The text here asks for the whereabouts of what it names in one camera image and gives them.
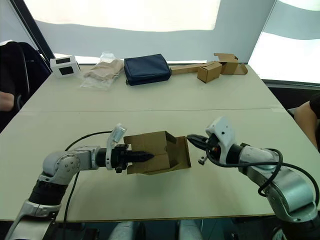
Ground black slanted frame pole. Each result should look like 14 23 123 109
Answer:
10 0 56 66

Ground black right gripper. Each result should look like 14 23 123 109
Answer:
186 133 222 161

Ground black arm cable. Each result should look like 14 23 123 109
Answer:
63 130 113 222
198 148 320 201

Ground flat cardboard strip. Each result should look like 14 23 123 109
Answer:
169 63 209 76

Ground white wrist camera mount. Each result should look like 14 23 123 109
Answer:
205 116 237 163
104 123 129 171

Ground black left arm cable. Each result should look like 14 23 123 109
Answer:
63 130 113 222

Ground grey rounded shape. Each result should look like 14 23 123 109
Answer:
178 219 204 240
108 220 141 240

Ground unfolded cardboard box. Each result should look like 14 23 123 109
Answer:
213 52 249 76

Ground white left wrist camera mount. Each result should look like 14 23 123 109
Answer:
104 123 129 171

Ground bystander arm with black sleeve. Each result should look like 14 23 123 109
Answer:
287 93 320 154

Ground white box with black squares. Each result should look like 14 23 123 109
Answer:
49 55 81 79

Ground black office chair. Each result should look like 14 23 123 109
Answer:
0 41 53 134

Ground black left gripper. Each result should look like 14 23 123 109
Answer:
111 143 155 174

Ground navy blue fabric pouch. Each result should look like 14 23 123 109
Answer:
123 53 173 87

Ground small closed cardboard box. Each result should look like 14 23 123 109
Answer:
196 61 224 84

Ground small cardboard box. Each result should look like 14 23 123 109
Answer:
196 61 224 84
123 130 192 176

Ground clear bag with beige cloth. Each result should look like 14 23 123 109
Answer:
79 51 125 91

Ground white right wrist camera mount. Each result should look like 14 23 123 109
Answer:
205 116 237 163

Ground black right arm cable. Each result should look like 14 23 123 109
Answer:
198 148 320 201

